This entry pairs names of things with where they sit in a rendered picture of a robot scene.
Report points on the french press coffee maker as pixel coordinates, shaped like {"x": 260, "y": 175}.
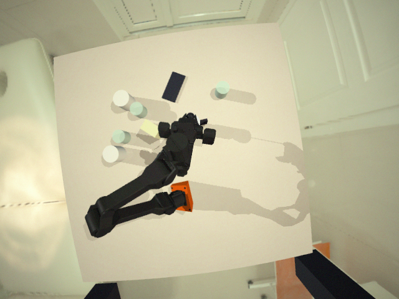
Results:
{"x": 200, "y": 122}

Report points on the olive green block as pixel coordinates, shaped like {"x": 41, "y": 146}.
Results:
{"x": 150, "y": 128}

